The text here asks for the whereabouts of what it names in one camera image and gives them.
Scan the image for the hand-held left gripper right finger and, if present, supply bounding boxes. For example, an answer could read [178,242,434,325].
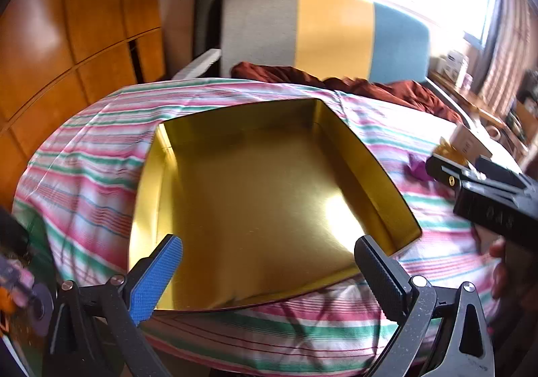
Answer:
[354,235,494,377]

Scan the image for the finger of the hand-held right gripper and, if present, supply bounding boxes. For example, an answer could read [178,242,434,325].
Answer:
[425,153,488,190]
[475,155,537,191]

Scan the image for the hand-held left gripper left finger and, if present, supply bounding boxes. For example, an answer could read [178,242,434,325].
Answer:
[44,233,186,377]

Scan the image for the yellow sponge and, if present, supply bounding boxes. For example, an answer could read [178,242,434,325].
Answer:
[433,144,467,165]

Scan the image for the purple snack packet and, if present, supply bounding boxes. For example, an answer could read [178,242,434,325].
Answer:
[407,154,438,182]

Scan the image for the gold tin box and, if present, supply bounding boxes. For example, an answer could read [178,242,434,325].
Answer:
[127,98,423,312]

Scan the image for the person's right hand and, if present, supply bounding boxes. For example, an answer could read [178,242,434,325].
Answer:
[489,240,511,302]

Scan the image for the cream cardboard box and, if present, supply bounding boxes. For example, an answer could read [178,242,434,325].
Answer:
[449,125,493,163]

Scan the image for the wooden desk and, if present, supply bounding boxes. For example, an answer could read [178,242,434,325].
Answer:
[429,70,530,159]

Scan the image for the dark red blanket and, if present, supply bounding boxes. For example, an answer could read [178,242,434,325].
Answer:
[231,62,463,125]

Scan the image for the white carton with blue print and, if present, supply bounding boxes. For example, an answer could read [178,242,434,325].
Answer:
[435,50,469,85]

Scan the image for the grey metal disc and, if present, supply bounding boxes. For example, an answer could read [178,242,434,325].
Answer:
[31,282,54,338]

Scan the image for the pink patterned curtain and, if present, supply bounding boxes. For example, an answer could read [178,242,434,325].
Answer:
[483,0,538,117]

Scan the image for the striped bed sheet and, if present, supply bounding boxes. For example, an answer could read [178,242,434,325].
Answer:
[12,78,522,377]

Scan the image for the grey yellow blue chair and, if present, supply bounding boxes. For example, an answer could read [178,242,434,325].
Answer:
[171,0,475,125]

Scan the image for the wooden wardrobe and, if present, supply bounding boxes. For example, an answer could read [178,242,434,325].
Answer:
[0,0,166,201]

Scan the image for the black rolled mat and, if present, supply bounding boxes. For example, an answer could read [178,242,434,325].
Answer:
[194,0,228,60]

